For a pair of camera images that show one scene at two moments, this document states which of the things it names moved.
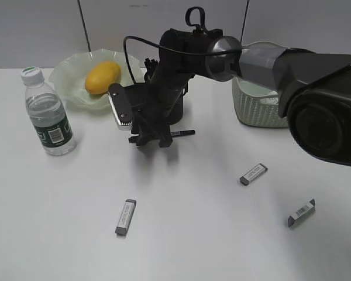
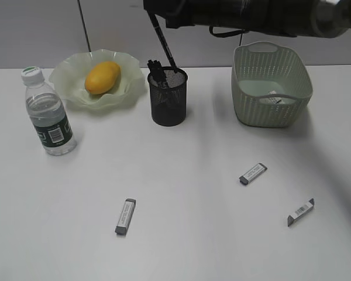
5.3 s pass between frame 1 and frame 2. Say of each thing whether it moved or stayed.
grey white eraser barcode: stayed
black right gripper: moved
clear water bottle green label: stayed
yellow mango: stayed
